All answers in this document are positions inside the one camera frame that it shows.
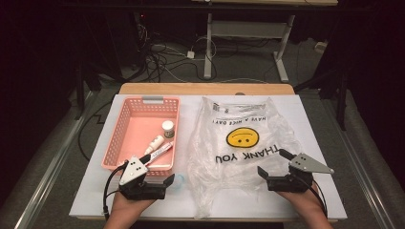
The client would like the person's left hand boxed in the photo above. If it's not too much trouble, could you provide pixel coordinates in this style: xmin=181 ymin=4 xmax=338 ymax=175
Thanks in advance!
xmin=111 ymin=191 xmax=157 ymax=220

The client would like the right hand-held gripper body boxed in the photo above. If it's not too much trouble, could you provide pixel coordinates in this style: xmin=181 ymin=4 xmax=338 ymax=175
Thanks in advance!
xmin=266 ymin=152 xmax=335 ymax=194

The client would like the small white-capped jar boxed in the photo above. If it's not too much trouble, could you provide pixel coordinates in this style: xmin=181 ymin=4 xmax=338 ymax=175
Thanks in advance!
xmin=161 ymin=119 xmax=175 ymax=139

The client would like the bundle of black floor cables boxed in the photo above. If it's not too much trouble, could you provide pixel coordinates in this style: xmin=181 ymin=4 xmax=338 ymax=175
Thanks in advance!
xmin=137 ymin=18 xmax=221 ymax=84

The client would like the dark equipment with red light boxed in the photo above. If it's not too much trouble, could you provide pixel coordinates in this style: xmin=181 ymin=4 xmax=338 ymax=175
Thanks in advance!
xmin=133 ymin=11 xmax=151 ymax=66

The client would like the small white bottle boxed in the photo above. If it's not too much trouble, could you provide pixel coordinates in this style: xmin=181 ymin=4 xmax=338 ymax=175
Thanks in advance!
xmin=143 ymin=135 xmax=165 ymax=156

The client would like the pink perforated plastic basket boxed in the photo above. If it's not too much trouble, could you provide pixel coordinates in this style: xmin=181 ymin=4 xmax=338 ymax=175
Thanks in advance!
xmin=100 ymin=95 xmax=181 ymax=177

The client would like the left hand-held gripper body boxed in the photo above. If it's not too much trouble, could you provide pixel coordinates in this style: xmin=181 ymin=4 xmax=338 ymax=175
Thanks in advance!
xmin=118 ymin=155 xmax=167 ymax=201

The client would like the black metal stand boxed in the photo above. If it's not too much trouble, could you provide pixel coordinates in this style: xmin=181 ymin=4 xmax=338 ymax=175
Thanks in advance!
xmin=335 ymin=71 xmax=349 ymax=132
xmin=75 ymin=60 xmax=87 ymax=121

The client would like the red and white tube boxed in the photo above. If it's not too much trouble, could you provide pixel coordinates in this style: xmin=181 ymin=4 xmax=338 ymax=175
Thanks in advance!
xmin=146 ymin=141 xmax=175 ymax=166

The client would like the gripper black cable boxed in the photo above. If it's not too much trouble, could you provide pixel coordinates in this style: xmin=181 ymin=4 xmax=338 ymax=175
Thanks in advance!
xmin=309 ymin=178 xmax=329 ymax=219
xmin=102 ymin=160 xmax=130 ymax=221

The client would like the clear smiley plastic bag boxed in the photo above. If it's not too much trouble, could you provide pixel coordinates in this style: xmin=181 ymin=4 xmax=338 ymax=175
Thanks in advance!
xmin=185 ymin=95 xmax=304 ymax=220

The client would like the white desk frame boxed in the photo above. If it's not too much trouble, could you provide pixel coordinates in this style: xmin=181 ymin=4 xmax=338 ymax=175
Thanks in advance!
xmin=190 ymin=0 xmax=339 ymax=84

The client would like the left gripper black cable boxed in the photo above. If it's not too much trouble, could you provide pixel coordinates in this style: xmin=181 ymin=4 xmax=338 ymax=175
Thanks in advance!
xmin=102 ymin=160 xmax=130 ymax=221

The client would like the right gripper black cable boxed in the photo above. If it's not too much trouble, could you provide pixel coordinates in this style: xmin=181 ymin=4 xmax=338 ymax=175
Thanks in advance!
xmin=309 ymin=178 xmax=329 ymax=219

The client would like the black floor cable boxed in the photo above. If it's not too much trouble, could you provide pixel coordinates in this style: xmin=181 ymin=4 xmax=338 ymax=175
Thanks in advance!
xmin=77 ymin=100 xmax=113 ymax=161

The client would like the person's right hand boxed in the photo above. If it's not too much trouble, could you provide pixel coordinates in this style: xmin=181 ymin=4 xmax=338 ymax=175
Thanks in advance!
xmin=276 ymin=187 xmax=323 ymax=215

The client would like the metal floor rail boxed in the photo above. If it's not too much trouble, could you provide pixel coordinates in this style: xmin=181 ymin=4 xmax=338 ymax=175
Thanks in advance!
xmin=13 ymin=90 xmax=98 ymax=229
xmin=318 ymin=92 xmax=397 ymax=229

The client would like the pale blue clear ring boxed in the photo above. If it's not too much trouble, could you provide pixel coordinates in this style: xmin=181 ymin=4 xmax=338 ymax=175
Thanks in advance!
xmin=173 ymin=173 xmax=186 ymax=192

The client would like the wooden table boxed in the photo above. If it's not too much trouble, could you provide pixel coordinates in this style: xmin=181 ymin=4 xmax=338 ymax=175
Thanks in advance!
xmin=75 ymin=82 xmax=339 ymax=223

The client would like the beige floor box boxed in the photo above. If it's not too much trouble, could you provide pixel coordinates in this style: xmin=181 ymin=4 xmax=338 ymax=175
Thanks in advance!
xmin=314 ymin=41 xmax=329 ymax=54

